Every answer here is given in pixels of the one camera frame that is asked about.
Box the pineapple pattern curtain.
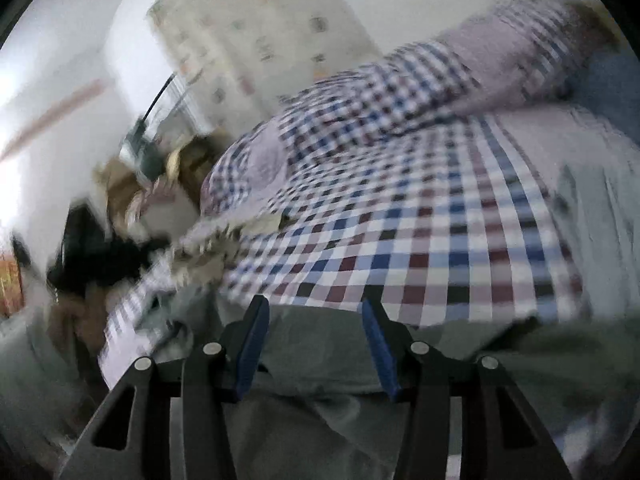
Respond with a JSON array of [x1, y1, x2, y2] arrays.
[[148, 0, 380, 136]]

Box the blue denim jeans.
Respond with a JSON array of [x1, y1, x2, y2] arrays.
[[568, 49, 640, 144]]

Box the beige crumpled garment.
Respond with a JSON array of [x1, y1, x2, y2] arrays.
[[169, 212, 291, 288]]

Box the light blue fleece garment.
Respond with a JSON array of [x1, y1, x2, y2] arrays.
[[551, 164, 639, 318]]

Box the checkered purple duvet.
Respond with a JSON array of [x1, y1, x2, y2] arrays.
[[200, 0, 616, 217]]

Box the red wall decoration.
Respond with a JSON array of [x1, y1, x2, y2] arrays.
[[0, 254, 25, 318]]

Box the checkered bed sheet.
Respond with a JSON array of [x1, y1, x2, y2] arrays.
[[96, 104, 640, 391]]

